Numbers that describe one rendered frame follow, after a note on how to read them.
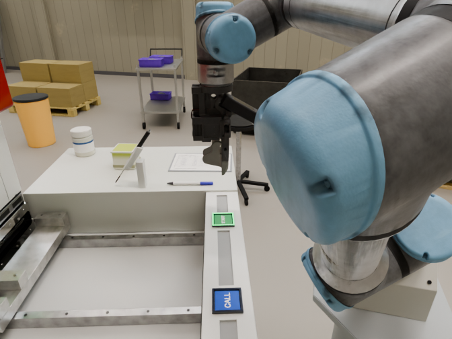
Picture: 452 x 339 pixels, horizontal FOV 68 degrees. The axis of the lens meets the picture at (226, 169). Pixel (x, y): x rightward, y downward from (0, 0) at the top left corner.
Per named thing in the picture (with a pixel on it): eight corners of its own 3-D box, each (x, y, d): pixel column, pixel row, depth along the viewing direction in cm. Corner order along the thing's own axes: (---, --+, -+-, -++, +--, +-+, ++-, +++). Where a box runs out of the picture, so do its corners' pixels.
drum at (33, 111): (17, 146, 384) (3, 99, 359) (42, 136, 415) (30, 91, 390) (43, 150, 375) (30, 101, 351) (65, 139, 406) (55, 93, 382)
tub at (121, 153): (112, 170, 110) (109, 151, 107) (120, 161, 117) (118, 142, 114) (135, 170, 110) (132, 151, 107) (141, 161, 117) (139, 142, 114)
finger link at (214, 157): (203, 174, 79) (202, 138, 75) (228, 174, 79) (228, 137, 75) (202, 180, 76) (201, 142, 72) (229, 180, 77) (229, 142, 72)
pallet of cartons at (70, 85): (69, 119, 480) (58, 70, 450) (6, 112, 510) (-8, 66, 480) (104, 104, 552) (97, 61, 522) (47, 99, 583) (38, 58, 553)
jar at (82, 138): (72, 157, 120) (66, 132, 116) (79, 150, 126) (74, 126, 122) (92, 157, 120) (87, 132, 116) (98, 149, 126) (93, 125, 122)
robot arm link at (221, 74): (233, 59, 72) (235, 65, 64) (232, 81, 74) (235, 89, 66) (198, 60, 71) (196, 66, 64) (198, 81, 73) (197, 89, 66)
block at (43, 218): (36, 227, 96) (33, 218, 95) (42, 220, 100) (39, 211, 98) (64, 226, 97) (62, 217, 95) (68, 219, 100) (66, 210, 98)
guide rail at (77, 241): (31, 249, 97) (29, 240, 95) (35, 244, 98) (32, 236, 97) (204, 245, 98) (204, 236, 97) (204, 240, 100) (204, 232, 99)
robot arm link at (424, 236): (453, 245, 64) (492, 239, 51) (390, 279, 64) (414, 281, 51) (411, 192, 68) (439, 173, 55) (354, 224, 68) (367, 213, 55)
